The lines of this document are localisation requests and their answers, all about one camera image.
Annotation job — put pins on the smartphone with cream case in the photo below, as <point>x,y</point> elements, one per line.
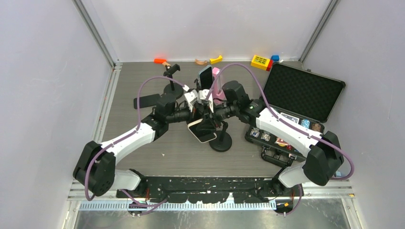
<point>201,137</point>

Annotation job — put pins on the tan arch block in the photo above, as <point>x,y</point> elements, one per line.
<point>200,62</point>

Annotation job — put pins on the blue toy brick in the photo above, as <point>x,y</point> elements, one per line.
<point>275,58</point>

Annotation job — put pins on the smartphone with clear case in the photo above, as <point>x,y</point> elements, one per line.
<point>205,77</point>

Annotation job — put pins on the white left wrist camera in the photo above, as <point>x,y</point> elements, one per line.
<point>192,99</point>

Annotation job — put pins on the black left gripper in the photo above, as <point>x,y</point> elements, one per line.
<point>196,114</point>

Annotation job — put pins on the red triangle game piece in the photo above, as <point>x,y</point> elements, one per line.
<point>281,142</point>

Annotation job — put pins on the red toy brick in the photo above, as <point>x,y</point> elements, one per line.
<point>269,66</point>

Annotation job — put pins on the pink wedge stand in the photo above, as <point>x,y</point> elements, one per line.
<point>217,90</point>

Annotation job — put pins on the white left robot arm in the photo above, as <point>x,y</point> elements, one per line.
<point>96,167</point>

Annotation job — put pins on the black foam-lined case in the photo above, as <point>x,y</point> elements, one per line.
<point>301,96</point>

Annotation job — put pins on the orange wooden block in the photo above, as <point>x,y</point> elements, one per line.
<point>159,60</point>

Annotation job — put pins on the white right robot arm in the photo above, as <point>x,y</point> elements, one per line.
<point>322,151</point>

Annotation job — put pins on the yellow toy brick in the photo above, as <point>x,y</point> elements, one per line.
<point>259,62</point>

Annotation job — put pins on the yellow arch block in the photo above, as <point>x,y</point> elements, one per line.
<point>216,60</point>

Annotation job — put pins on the black smartphone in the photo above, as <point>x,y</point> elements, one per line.
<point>145,101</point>

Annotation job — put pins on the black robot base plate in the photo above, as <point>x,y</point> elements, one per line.
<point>208,190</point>

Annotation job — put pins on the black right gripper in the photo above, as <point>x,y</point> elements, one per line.
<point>214,116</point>

